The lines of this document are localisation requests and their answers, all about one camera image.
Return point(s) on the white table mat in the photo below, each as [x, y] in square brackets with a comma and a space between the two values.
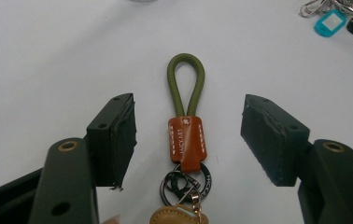
[40, 62]

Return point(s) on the bunch of silver key rings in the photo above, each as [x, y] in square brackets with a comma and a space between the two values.
[321, 6]

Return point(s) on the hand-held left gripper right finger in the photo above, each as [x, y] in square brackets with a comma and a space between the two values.
[271, 140]

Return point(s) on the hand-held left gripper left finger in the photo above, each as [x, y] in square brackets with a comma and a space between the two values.
[115, 140]

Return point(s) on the teal plastic key tag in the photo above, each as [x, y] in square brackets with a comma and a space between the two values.
[330, 23]

